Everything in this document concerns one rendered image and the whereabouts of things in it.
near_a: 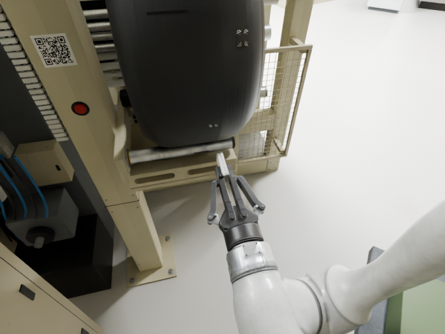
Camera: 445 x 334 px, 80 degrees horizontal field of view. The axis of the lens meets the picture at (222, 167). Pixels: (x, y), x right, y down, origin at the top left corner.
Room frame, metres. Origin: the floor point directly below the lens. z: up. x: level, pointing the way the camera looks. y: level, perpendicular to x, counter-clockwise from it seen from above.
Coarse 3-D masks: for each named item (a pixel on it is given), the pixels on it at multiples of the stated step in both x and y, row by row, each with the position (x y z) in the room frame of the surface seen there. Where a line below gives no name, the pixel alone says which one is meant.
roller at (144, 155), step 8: (192, 144) 0.65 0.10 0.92; (200, 144) 0.65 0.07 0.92; (208, 144) 0.65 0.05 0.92; (216, 144) 0.66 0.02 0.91; (224, 144) 0.66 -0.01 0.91; (232, 144) 0.67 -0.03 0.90; (128, 152) 0.61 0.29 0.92; (136, 152) 0.61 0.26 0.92; (144, 152) 0.61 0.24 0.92; (152, 152) 0.61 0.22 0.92; (160, 152) 0.62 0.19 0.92; (168, 152) 0.62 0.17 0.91; (176, 152) 0.62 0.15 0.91; (184, 152) 0.63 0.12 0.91; (192, 152) 0.63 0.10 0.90; (200, 152) 0.64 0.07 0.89; (128, 160) 0.59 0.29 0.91; (136, 160) 0.59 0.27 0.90; (144, 160) 0.60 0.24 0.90; (152, 160) 0.61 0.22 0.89
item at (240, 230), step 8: (248, 208) 0.33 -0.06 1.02; (224, 216) 0.31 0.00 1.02; (240, 216) 0.31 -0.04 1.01; (248, 216) 0.31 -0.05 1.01; (256, 216) 0.31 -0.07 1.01; (224, 224) 0.30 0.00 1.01; (232, 224) 0.30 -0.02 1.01; (240, 224) 0.28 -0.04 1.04; (248, 224) 0.28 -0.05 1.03; (256, 224) 0.29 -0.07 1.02; (224, 232) 0.28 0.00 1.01; (232, 232) 0.27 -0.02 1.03; (240, 232) 0.27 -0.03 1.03; (248, 232) 0.27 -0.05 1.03; (256, 232) 0.27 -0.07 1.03; (224, 240) 0.27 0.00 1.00; (232, 240) 0.26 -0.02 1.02; (240, 240) 0.25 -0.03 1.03; (248, 240) 0.25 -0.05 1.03; (256, 240) 0.26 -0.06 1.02
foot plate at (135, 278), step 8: (160, 240) 0.82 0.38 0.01; (168, 240) 0.82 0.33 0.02; (168, 248) 0.77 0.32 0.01; (128, 256) 0.71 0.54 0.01; (168, 256) 0.71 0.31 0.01; (128, 264) 0.67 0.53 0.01; (168, 264) 0.67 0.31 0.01; (128, 272) 0.62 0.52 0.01; (136, 272) 0.62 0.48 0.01; (144, 272) 0.62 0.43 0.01; (152, 272) 0.62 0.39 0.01; (160, 272) 0.62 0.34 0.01; (168, 272) 0.62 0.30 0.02; (176, 272) 0.62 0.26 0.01; (128, 280) 0.58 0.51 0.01; (136, 280) 0.58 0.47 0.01; (144, 280) 0.58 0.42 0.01; (152, 280) 0.58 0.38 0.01
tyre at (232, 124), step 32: (128, 0) 0.53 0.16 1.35; (160, 0) 0.54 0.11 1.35; (192, 0) 0.55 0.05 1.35; (224, 0) 0.56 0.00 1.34; (256, 0) 0.60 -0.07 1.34; (128, 32) 0.51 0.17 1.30; (160, 32) 0.51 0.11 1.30; (192, 32) 0.52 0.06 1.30; (224, 32) 0.54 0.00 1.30; (256, 32) 0.57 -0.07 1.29; (128, 64) 0.51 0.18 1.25; (160, 64) 0.49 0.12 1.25; (192, 64) 0.51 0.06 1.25; (224, 64) 0.52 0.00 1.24; (256, 64) 0.55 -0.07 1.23; (128, 96) 0.53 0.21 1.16; (160, 96) 0.49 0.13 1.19; (192, 96) 0.50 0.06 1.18; (224, 96) 0.52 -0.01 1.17; (256, 96) 0.57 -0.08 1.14; (160, 128) 0.50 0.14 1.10; (192, 128) 0.52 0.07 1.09; (224, 128) 0.54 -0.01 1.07
